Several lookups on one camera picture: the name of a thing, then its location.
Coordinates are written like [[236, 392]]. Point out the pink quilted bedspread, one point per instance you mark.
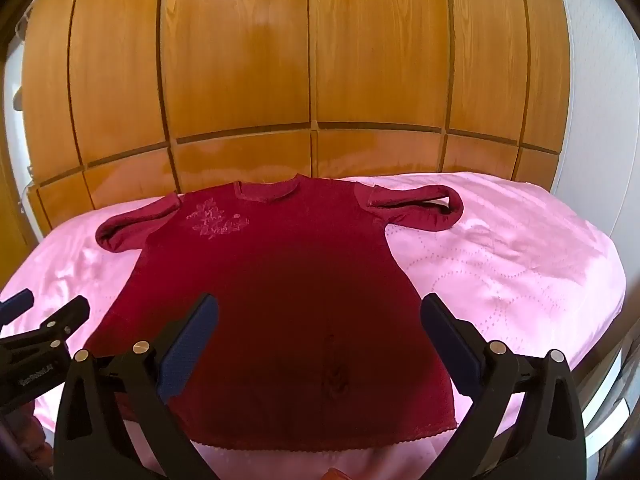
[[525, 270]]

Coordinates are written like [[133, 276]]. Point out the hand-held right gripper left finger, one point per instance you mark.
[[187, 345]]

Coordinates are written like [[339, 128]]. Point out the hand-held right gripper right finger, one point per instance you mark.
[[452, 345]]

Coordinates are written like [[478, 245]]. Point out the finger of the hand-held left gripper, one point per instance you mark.
[[17, 304], [60, 320]]

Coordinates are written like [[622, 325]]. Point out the dark red embroidered shirt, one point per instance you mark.
[[280, 285]]

